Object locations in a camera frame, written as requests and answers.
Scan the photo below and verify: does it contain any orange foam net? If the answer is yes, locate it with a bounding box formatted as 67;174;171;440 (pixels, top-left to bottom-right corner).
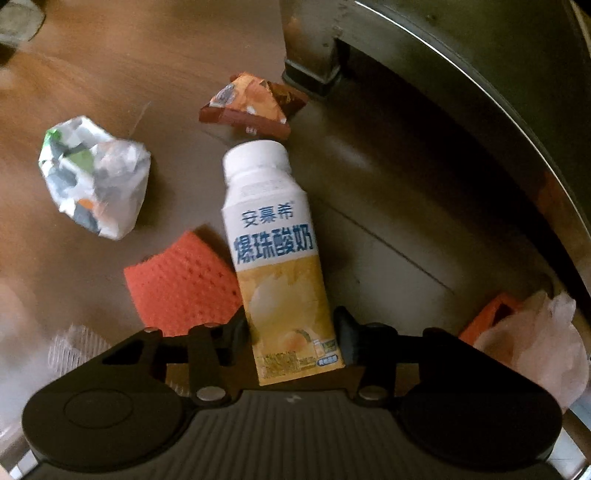
123;232;242;336

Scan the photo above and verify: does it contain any white blue wrapper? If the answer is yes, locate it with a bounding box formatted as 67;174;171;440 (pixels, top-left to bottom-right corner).
38;116;151;241

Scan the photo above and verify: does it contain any orange brown snack wrapper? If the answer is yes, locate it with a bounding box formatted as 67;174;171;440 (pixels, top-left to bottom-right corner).
198;72;308;141

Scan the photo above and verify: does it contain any pink plastic bag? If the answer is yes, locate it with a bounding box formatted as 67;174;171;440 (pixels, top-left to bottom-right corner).
474;291;590;411

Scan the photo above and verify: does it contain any metal bench frame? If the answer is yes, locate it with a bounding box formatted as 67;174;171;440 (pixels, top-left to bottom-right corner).
278;0;591;296

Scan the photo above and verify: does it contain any red plastic bag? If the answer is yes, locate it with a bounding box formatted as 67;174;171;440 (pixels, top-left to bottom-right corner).
459;292;522;345

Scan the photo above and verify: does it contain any yogurt drink bottle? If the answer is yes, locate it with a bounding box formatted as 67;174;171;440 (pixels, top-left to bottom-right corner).
222;140;344;386

